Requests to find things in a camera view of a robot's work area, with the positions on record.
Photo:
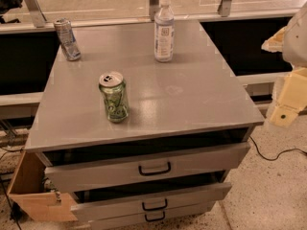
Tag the left metal railing post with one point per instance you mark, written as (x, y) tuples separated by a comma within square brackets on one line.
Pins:
[(36, 13)]

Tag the green soda can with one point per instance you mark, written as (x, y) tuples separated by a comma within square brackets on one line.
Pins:
[(113, 88)]

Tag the grey drawer cabinet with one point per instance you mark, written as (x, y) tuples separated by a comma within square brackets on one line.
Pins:
[(193, 101)]

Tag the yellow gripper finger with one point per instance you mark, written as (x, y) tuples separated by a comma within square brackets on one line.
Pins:
[(289, 97)]

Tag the black object top left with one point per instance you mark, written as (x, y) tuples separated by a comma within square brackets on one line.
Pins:
[(9, 0)]

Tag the grey drawer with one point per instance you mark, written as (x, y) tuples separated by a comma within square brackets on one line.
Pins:
[(143, 168), (149, 217), (179, 202)]

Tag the top grey drawer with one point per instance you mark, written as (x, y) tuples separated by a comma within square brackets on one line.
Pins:
[(143, 168)]

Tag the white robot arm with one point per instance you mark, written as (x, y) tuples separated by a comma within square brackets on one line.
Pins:
[(291, 41)]

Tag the bottom grey drawer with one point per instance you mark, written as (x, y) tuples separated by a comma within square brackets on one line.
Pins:
[(149, 217)]

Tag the wooden side box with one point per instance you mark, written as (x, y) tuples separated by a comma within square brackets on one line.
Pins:
[(27, 190)]

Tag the middle grey drawer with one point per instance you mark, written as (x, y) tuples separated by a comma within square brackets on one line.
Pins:
[(179, 202)]

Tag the silver blue energy drink can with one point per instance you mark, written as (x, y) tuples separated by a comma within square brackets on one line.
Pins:
[(67, 39)]

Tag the right metal railing post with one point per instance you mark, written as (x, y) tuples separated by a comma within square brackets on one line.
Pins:
[(224, 8)]

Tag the clear plastic water bottle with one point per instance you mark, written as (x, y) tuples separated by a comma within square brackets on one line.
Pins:
[(164, 32)]

